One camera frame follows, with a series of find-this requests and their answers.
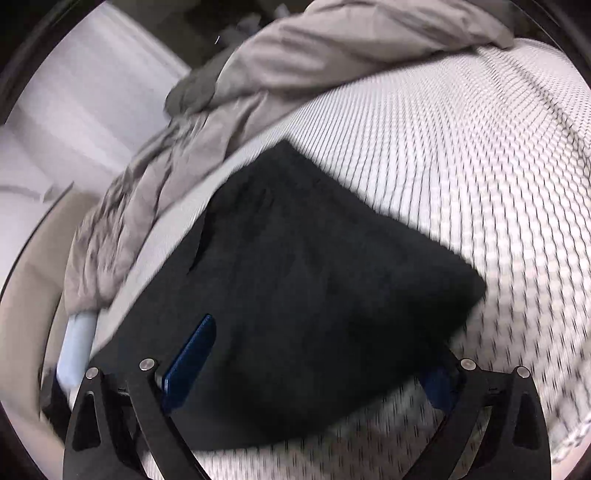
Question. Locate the grey comforter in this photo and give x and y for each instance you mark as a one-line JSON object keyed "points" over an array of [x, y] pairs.
{"points": [[221, 120]]}

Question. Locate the light blue bolster pillow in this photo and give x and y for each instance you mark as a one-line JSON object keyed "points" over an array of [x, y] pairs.
{"points": [[76, 350]]}

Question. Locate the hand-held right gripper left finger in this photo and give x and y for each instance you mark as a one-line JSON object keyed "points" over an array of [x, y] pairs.
{"points": [[190, 364]]}

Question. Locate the white patterned mattress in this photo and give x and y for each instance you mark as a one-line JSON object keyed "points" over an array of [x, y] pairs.
{"points": [[461, 161]]}

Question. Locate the black pants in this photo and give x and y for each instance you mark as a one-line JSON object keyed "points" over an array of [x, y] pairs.
{"points": [[304, 286]]}

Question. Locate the beige bed frame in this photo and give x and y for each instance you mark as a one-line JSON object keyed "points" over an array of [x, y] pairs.
{"points": [[37, 258]]}

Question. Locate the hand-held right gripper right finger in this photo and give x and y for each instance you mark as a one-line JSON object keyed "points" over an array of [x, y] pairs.
{"points": [[441, 390]]}

